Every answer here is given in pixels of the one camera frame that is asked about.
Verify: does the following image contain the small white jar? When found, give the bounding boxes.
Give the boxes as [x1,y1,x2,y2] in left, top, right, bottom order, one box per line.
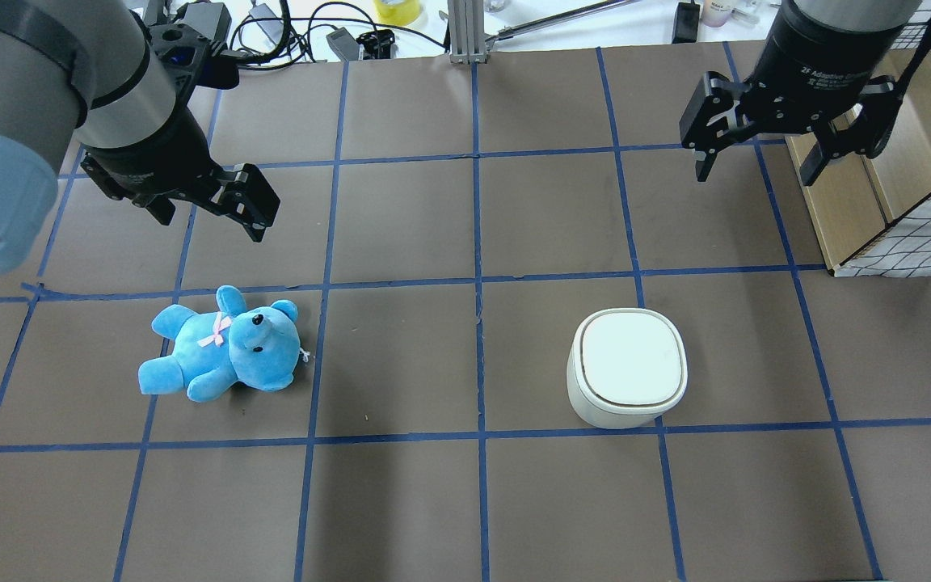
[701,0,738,28]

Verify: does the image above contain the white square trash can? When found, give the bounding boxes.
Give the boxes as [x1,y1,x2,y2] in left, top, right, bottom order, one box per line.
[566,308,689,430]

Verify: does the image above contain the metal rod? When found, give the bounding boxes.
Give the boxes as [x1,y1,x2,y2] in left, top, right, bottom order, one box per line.
[485,1,637,47]

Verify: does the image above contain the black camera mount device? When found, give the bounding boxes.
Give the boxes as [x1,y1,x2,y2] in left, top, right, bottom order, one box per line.
[141,1,239,99]

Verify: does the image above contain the black power adapter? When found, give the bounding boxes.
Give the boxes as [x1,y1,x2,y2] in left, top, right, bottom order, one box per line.
[326,28,363,61]

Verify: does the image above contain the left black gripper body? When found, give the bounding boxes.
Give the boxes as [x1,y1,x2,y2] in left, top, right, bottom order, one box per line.
[80,104,223,211]

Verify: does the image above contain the black tangled cables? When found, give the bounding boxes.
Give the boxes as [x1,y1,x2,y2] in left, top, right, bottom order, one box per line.
[227,0,448,72]

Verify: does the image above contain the black box adapter right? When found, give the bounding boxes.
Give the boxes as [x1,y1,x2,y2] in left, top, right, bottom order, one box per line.
[670,1,701,44]

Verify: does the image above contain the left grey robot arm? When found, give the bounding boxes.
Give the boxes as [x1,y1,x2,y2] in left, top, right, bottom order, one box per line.
[0,1,280,275]

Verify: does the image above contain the aluminium profile post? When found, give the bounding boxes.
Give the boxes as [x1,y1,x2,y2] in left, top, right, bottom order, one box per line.
[447,0,489,64]

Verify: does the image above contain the blue teddy bear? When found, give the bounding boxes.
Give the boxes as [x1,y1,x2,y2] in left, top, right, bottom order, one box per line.
[137,286,313,403]

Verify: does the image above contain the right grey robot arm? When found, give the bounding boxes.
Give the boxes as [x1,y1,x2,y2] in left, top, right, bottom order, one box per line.
[679,1,921,187]

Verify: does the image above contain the wooden box with grid cloth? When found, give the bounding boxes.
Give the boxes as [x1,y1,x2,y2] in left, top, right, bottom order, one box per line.
[803,51,931,279]

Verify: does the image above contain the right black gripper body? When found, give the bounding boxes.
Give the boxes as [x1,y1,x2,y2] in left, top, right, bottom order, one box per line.
[745,6,916,135]

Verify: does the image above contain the yellow tape roll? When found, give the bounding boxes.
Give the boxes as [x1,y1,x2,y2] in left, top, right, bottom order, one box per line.
[373,0,423,27]

